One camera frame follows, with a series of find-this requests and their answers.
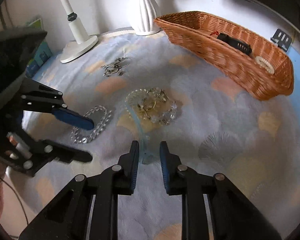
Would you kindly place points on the black smart watch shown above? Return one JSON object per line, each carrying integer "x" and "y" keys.
{"x": 235, "y": 43}

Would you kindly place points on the stack of books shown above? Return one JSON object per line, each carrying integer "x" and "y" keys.
{"x": 42, "y": 54}

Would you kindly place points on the silver hair clips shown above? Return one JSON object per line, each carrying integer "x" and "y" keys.
{"x": 116, "y": 67}

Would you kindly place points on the brown wicker basket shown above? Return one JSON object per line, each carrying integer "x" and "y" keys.
{"x": 266, "y": 73}

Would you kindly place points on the white ribbed vase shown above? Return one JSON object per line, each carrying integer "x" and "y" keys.
{"x": 143, "y": 13}

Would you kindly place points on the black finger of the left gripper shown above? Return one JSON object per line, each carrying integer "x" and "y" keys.
{"x": 37, "y": 97}
{"x": 43, "y": 152}

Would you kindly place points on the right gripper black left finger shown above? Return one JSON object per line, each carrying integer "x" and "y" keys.
{"x": 86, "y": 208}

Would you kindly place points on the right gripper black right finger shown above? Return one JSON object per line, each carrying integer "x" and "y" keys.
{"x": 212, "y": 201}

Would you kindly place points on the light blue plastic clip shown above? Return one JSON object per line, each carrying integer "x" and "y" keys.
{"x": 146, "y": 156}

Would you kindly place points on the fan pattern table cloth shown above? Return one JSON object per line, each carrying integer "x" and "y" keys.
{"x": 219, "y": 128}

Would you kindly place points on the white desk lamp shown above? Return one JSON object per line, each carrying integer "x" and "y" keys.
{"x": 83, "y": 42}

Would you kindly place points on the crystal bead jewelry pile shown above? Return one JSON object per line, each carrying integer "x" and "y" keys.
{"x": 151, "y": 104}

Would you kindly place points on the black phone stand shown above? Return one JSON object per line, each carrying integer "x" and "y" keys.
{"x": 282, "y": 39}

